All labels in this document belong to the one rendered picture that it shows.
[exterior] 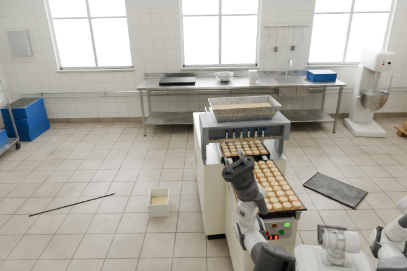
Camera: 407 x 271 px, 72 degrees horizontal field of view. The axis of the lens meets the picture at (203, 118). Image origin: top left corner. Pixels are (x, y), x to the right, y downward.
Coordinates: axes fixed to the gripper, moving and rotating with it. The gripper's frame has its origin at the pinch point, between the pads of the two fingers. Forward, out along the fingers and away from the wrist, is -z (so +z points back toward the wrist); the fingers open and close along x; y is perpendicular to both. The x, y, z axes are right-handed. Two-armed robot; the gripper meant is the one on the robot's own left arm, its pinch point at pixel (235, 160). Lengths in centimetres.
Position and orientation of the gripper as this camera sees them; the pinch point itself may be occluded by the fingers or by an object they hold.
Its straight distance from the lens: 97.8
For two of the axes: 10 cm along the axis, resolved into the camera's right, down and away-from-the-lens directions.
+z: 3.3, 7.6, 5.7
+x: 8.7, -4.8, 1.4
